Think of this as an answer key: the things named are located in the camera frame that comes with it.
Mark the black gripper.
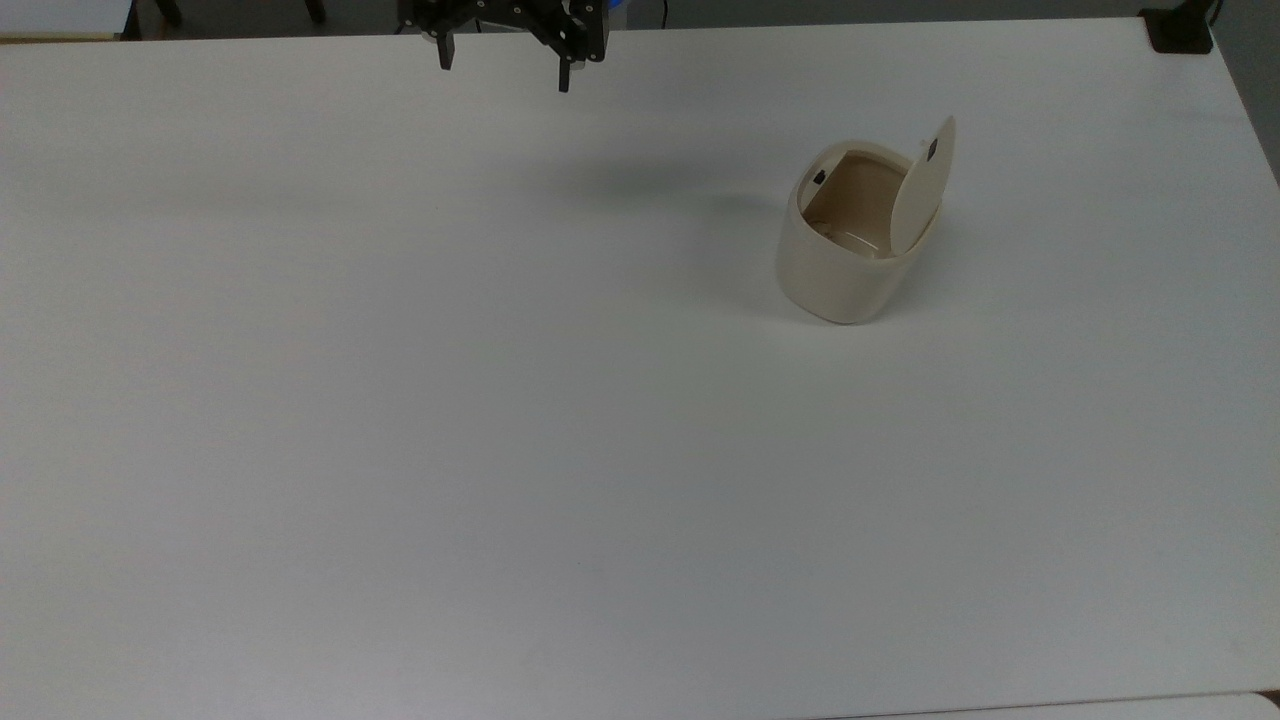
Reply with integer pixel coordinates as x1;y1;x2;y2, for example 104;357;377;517
398;0;609;94

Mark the beige trash bin lid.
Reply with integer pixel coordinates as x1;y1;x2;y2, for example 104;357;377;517
890;115;958;256

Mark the white neighbouring desk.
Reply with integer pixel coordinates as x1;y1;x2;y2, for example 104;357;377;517
0;0;136;42

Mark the black camera pole clamp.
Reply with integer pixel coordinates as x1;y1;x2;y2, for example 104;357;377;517
1140;0;1223;54

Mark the beige plastic trash bin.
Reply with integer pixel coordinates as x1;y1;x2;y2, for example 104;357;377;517
776;138;944;326

